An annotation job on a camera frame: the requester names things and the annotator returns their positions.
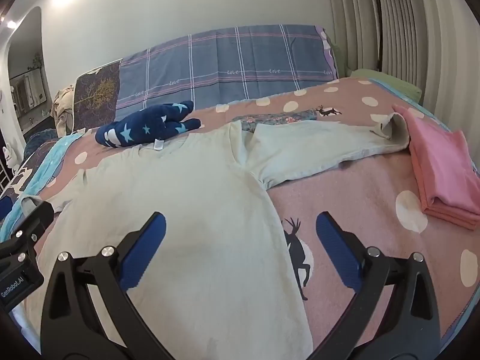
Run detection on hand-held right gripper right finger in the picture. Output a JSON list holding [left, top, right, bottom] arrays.
[[309, 211, 441, 360]]

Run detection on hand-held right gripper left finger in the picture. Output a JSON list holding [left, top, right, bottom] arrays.
[[40, 212, 177, 360]]

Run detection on light green t-shirt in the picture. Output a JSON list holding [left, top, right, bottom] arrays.
[[20, 114, 411, 360]]

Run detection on beige clothes pile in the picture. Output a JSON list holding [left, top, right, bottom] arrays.
[[50, 87, 77, 137]]

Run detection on light blue patterned quilt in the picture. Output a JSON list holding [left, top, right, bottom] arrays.
[[0, 135, 81, 241]]

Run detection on white cat figurine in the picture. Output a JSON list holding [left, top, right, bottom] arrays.
[[2, 144, 17, 169]]

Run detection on pink polka-dot deer blanket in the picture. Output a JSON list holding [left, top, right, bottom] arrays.
[[11, 77, 480, 360]]

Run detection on navy star plush toy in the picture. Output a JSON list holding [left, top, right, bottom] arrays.
[[95, 100, 202, 148]]

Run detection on pink folded cloth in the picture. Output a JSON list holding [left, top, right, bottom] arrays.
[[392, 104, 480, 230]]

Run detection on teal floral folded cloth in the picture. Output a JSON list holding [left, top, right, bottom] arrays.
[[240, 109, 319, 133]]

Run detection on dark tree-print pillow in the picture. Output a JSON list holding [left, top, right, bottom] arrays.
[[73, 60, 122, 132]]

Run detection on green pillow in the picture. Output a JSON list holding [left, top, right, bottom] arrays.
[[349, 68, 422, 102]]

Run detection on blue plaid pillow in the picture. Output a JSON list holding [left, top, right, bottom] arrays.
[[114, 24, 340, 121]]

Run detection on black floor lamp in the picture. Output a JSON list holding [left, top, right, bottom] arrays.
[[362, 0, 385, 72]]

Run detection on grey pleated curtain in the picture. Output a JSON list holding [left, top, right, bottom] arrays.
[[324, 0, 480, 158]]

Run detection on wall mirror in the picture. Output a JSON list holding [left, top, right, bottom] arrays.
[[9, 67, 46, 113]]

